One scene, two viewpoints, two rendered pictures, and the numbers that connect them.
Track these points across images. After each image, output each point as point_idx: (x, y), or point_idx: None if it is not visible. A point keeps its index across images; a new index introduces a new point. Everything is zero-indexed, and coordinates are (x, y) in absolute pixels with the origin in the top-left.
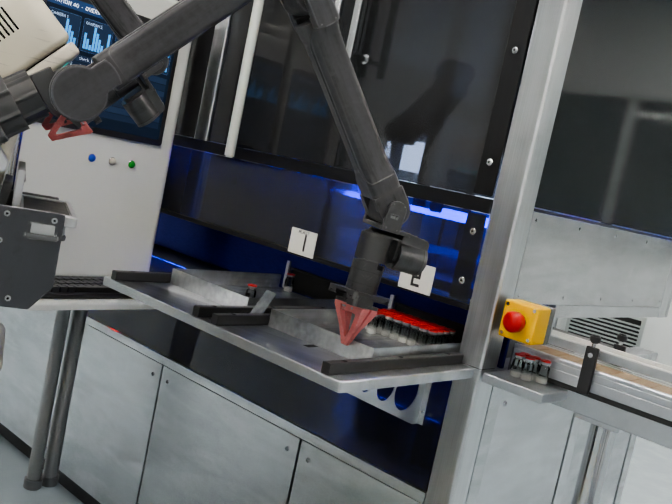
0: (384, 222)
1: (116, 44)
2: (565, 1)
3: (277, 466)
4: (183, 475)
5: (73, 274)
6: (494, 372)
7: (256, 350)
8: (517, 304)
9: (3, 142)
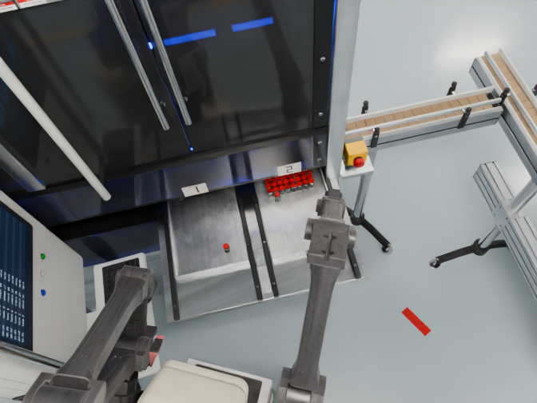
0: (343, 217)
1: (312, 376)
2: (357, 22)
3: None
4: None
5: (85, 315)
6: (341, 170)
7: None
8: (356, 154)
9: None
